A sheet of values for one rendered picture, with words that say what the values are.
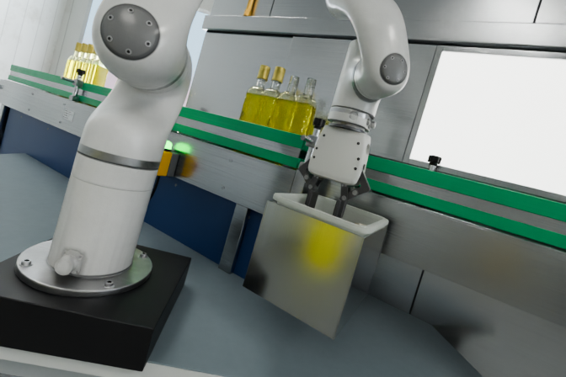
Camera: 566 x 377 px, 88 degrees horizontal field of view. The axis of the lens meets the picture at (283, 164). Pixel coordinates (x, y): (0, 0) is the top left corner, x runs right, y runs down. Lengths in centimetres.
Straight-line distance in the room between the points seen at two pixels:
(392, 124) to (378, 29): 46
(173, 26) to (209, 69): 90
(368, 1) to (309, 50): 57
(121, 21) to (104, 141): 17
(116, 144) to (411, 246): 60
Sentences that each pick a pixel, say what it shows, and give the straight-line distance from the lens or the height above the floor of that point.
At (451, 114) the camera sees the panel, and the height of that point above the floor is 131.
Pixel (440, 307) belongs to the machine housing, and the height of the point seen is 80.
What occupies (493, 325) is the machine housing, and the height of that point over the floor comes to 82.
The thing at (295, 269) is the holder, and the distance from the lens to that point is 49.
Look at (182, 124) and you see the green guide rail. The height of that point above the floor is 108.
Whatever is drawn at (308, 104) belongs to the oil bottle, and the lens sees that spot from 84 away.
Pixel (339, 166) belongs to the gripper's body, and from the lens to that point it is 54.
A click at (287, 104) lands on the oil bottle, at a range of 87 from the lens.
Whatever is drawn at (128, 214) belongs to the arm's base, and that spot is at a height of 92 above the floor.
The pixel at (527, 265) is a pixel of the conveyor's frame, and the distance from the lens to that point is 73.
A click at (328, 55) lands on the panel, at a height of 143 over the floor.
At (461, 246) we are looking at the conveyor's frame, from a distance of 71.
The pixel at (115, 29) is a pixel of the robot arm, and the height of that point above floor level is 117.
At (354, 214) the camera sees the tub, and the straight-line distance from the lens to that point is 66.
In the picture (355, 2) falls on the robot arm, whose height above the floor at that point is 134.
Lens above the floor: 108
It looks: 2 degrees down
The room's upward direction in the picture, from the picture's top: 16 degrees clockwise
